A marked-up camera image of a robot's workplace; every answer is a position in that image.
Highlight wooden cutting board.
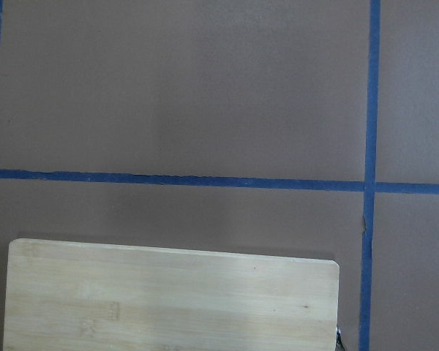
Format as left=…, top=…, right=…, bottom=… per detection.
left=3, top=238, right=339, bottom=350

